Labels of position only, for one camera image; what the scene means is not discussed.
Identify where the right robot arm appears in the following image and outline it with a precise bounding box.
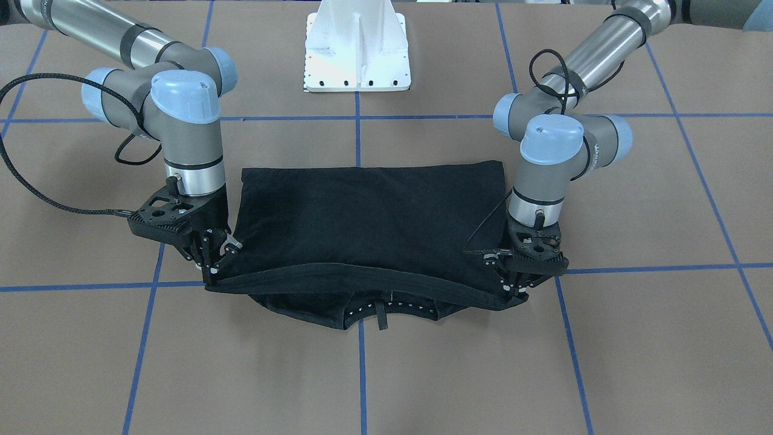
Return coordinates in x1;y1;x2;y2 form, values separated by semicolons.
2;1;242;285

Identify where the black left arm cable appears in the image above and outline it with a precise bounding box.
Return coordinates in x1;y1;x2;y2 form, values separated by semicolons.
529;48;588;115

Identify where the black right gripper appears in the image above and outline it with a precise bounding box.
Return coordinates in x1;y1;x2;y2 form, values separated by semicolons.
127;185;243;285

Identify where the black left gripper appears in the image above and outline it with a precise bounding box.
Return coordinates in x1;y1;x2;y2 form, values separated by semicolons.
464;217;569;300

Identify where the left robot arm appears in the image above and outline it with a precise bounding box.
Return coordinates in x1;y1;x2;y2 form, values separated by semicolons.
481;1;771;300

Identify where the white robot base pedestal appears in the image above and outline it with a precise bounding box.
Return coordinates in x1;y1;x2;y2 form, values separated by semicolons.
303;1;412;92

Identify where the black graphic t-shirt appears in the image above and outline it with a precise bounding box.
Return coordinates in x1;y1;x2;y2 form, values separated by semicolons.
205;161;529;330

